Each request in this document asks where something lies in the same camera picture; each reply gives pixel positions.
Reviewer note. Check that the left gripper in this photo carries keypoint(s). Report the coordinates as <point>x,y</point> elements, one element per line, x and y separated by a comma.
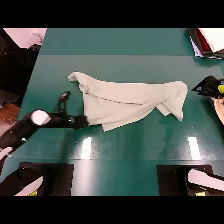
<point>81,121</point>

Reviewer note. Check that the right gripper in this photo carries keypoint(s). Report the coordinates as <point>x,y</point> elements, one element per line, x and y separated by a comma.
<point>206,87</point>

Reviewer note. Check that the white T-shirt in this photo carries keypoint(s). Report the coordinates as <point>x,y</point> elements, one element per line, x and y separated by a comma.
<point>130,100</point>

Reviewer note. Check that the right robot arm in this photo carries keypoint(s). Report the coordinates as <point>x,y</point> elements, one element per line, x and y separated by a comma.
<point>204,180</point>

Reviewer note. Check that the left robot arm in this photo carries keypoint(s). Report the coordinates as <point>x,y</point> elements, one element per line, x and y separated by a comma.
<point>20,128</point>

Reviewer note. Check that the beige garment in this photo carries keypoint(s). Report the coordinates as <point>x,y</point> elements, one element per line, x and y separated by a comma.
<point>220,110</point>

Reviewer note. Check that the red garment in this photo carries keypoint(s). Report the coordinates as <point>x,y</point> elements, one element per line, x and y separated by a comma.
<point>202,39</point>

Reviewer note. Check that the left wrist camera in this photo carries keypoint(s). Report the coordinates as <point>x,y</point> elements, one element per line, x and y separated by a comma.
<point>64,97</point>

